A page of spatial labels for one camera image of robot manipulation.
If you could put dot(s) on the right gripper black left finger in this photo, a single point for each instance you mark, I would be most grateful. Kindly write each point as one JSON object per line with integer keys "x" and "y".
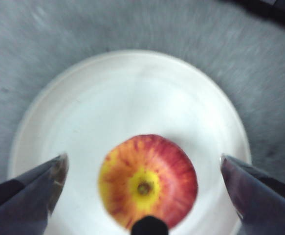
{"x": 22, "y": 203}

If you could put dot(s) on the cream yellow round plate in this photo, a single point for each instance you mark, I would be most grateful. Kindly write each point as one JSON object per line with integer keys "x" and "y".
{"x": 132, "y": 98}

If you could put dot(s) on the red yellow apple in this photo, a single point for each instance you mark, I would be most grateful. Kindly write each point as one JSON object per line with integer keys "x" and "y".
{"x": 157, "y": 176}

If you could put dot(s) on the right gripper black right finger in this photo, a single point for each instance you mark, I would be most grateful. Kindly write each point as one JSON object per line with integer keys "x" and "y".
{"x": 267, "y": 203}

